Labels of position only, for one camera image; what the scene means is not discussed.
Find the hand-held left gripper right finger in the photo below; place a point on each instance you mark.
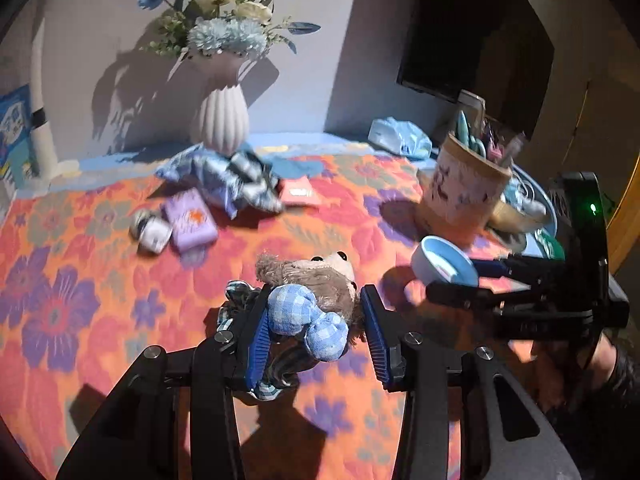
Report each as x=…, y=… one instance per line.
x=380, y=340

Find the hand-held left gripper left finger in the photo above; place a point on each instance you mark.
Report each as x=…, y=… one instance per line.
x=257, y=345

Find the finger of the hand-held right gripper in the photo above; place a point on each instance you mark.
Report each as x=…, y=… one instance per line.
x=520, y=267
x=480, y=295

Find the green packet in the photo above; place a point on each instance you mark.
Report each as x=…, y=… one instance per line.
x=550, y=245

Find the light blue bowl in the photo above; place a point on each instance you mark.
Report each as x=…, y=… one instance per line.
x=435, y=270

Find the brown plush bear gingham outfit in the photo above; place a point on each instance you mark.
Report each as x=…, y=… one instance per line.
x=320, y=285

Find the blue white wipes packet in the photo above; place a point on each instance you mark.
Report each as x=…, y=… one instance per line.
x=220, y=180

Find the person's right forearm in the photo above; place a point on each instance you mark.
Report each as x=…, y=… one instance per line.
x=620, y=375

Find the person's right hand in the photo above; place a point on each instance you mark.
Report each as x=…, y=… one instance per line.
x=550, y=365

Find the wicker bowl with items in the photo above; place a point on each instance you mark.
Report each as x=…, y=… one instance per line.
x=549, y=220

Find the bamboo pen holder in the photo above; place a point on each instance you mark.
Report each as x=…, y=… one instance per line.
x=460, y=195

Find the bunch of pens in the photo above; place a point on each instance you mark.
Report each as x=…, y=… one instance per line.
x=475, y=140

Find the purple packet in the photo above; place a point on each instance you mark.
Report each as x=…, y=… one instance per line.
x=190, y=220

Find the small white jar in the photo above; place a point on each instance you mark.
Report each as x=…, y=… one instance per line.
x=152, y=232

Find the pink packet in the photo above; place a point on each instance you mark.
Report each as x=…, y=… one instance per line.
x=300, y=192

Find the floral tablecloth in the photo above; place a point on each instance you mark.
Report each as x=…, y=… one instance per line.
x=100, y=270

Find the blue white tissue pack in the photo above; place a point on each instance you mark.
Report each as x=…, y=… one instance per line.
x=400, y=135

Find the white ribbed vase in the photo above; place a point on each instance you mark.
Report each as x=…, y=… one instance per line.
x=220, y=120

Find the black monitor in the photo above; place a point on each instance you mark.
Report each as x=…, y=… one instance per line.
x=475, y=35

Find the white lamp stand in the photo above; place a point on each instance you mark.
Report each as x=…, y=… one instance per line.
x=42, y=150

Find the artificial flower bouquet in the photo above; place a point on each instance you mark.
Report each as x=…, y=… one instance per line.
x=225, y=30

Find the row of books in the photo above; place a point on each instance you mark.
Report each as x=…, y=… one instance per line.
x=15, y=135

